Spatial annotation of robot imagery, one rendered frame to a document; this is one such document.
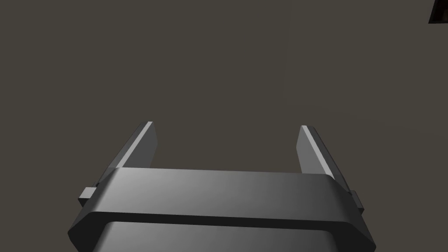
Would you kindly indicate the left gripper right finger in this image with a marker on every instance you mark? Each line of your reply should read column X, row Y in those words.
column 315, row 154

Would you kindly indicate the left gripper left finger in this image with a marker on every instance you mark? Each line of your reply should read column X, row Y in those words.
column 140, row 148

